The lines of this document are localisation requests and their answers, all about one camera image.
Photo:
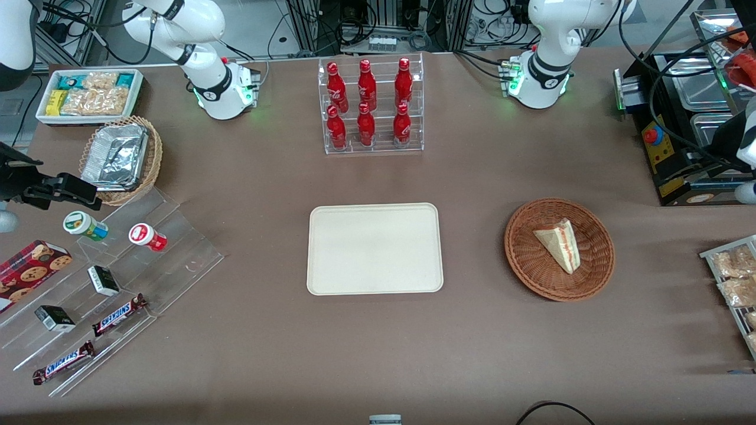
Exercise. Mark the red chocolate cookie box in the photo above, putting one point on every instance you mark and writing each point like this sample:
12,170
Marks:
32,271

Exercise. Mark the clear acrylic bottle rack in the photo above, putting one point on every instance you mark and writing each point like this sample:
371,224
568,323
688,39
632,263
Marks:
381,147

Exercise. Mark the tan oval wicker basket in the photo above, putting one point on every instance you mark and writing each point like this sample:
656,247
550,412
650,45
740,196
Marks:
152,165

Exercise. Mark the brown round wicker basket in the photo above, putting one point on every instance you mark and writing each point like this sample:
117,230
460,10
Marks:
525,265

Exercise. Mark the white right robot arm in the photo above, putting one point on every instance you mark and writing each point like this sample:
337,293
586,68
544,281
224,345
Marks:
198,23

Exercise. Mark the teal snack pack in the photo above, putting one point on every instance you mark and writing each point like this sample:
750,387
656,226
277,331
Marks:
71,81

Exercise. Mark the yellow snack pack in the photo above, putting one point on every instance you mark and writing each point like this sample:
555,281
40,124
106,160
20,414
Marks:
56,103

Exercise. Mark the red knob on warmer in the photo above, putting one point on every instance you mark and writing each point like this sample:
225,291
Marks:
652,136

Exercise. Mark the clear acrylic step display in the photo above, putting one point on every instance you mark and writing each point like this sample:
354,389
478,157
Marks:
177,260

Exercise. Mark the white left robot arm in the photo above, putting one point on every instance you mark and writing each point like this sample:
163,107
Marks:
546,35

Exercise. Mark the white plastic snack bin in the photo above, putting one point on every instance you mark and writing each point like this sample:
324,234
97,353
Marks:
88,119

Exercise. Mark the black hot food warmer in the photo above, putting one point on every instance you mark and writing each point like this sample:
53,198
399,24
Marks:
673,171

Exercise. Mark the green lid yogurt cup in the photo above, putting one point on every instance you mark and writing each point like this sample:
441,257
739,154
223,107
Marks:
80,223

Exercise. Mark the red cola bottle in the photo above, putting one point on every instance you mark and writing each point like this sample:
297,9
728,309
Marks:
403,82
402,127
367,85
366,127
336,130
336,85

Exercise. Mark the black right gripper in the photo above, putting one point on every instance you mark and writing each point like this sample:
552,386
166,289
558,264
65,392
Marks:
13,182

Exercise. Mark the steel warmer pan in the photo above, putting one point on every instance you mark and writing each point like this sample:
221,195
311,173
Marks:
700,88
706,127

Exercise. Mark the clear bag of nuts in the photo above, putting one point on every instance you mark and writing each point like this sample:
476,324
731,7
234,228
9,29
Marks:
97,101

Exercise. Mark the red sausage in warmer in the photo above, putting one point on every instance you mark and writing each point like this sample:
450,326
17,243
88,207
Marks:
745,68

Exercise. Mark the white power strip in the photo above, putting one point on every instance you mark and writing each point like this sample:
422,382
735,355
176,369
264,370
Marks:
383,43

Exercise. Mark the snickers chocolate bar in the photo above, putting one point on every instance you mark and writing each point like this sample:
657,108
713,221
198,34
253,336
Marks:
64,363
118,316

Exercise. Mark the small grey device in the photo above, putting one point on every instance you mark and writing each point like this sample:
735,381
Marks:
385,419

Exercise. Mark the clear bag of snacks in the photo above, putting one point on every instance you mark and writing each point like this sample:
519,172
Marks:
735,262
738,292

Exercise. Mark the silver foil trays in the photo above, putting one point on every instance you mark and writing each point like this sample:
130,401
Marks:
115,156

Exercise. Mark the small black carton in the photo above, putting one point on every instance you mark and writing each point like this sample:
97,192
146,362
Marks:
103,280
54,319

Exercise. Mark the red lid yogurt cup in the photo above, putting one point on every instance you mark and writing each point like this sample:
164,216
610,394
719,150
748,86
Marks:
144,236

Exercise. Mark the triangle sandwich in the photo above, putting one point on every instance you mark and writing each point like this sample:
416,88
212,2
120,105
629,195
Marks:
561,245

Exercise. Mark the beige rectangular tray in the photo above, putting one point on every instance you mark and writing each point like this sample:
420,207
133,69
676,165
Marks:
375,248

